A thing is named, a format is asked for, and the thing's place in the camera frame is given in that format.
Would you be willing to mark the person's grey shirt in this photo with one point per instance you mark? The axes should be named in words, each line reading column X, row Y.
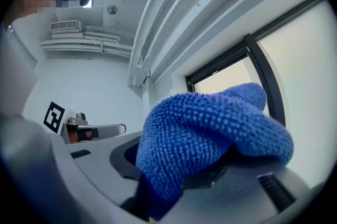
column 15, row 73

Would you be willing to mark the blue cleaning cloth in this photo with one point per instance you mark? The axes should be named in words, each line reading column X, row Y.
column 197, row 133

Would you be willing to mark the round ceiling fixture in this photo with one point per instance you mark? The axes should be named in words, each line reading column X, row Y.
column 112, row 9

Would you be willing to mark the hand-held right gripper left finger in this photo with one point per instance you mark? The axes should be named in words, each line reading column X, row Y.
column 92, row 165

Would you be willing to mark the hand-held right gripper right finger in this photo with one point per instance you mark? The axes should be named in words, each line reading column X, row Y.
column 237, row 196

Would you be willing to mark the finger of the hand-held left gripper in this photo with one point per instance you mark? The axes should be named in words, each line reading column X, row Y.
column 110, row 129

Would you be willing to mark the white ceiling ducts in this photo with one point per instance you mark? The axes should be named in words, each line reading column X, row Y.
column 163, row 7

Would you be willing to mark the white wall pipes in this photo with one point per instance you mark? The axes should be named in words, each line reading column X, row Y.
column 92, row 42

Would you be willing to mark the white air conditioner unit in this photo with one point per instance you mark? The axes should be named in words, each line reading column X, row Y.
column 65, row 25

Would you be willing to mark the black window frame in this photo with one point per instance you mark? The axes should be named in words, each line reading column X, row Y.
column 263, row 67

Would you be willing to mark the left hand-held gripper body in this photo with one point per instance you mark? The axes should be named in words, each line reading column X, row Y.
column 54, row 117

